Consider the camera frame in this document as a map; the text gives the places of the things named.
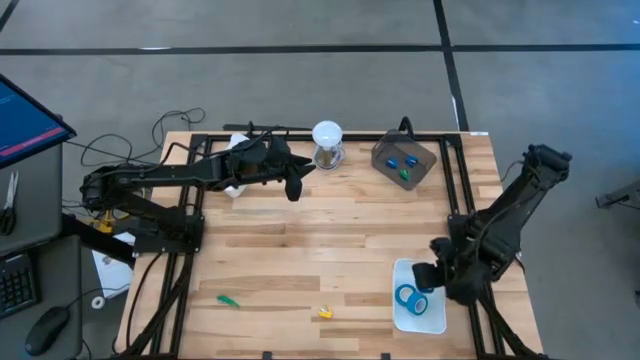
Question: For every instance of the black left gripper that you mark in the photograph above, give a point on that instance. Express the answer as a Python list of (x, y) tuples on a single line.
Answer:
[(260, 162)]

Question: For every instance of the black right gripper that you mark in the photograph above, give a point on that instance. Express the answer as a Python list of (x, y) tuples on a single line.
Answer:
[(427, 276)]

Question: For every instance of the light blue tape roll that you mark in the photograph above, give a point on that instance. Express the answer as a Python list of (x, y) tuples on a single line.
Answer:
[(426, 306), (397, 295)]

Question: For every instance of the blue mini stapler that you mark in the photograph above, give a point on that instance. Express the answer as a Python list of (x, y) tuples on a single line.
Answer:
[(411, 160), (391, 163)]

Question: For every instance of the yellow mini stapler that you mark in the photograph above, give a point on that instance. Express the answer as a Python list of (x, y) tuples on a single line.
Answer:
[(325, 313)]

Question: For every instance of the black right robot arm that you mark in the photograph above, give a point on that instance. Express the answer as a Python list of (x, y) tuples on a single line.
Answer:
[(525, 200)]

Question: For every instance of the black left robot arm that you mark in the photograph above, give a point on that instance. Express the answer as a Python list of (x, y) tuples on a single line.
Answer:
[(165, 172)]

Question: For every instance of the white bulb table lamp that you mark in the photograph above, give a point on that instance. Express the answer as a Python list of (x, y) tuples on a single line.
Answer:
[(327, 134)]

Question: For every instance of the white plastic bin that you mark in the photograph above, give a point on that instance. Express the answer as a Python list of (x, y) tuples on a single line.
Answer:
[(235, 191), (430, 322)]

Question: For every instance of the grey plastic bin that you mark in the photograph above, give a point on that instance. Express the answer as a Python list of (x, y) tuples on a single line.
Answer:
[(395, 147)]

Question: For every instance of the black metal support bar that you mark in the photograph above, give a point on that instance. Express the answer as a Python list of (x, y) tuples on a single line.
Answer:
[(100, 240)]

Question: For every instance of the white paper sheet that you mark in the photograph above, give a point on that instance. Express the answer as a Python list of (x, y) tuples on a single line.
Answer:
[(115, 277)]

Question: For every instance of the grey desk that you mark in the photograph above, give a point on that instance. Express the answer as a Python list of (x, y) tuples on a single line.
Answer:
[(40, 200)]

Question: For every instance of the computer monitor blue screen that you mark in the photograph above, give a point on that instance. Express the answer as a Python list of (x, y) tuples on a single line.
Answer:
[(25, 125)]

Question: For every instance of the black computer mouse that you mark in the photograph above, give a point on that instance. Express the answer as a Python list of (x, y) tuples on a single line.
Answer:
[(47, 330)]

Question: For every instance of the black backlit keyboard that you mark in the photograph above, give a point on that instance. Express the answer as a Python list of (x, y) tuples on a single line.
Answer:
[(17, 285)]

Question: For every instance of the black aluminium table frame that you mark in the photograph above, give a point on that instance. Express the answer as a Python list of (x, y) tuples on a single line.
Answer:
[(357, 137)]

